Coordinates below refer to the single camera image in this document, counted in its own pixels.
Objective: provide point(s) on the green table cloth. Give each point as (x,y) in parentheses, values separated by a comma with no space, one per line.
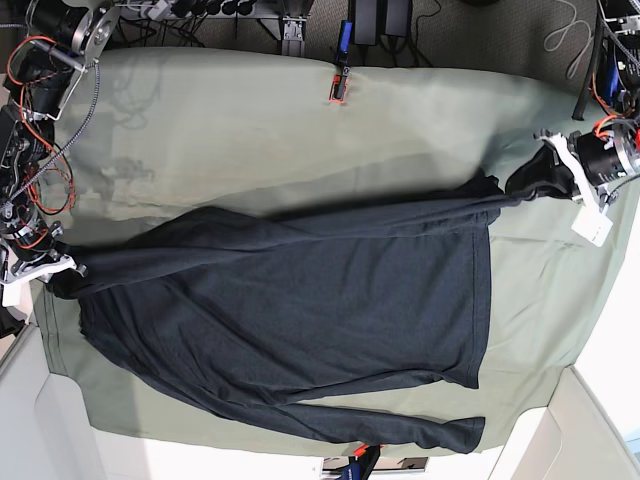
(164,130)

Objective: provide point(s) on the white power strip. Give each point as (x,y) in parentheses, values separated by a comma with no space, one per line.
(152,10)

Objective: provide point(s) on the dark navy long-sleeve shirt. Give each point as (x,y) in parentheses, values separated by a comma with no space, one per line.
(255,319)

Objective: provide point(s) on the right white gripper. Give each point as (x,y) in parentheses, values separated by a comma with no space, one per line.
(17,273)

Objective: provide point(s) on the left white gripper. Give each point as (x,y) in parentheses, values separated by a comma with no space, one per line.
(578,167)

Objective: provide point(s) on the orange clamp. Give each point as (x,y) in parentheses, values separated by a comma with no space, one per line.
(339,85)
(363,463)

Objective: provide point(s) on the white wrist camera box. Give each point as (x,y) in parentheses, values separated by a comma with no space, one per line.
(592,225)

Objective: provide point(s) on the grey metal table bracket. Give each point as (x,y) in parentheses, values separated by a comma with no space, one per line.
(293,36)

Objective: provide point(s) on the bottom orange clamp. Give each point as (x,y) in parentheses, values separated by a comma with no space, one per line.
(363,463)

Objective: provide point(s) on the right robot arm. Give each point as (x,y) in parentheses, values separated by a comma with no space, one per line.
(62,43)

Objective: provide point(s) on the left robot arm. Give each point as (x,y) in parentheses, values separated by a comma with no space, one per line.
(612,81)

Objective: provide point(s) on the top middle orange clamp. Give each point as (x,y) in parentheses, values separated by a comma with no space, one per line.
(339,85)

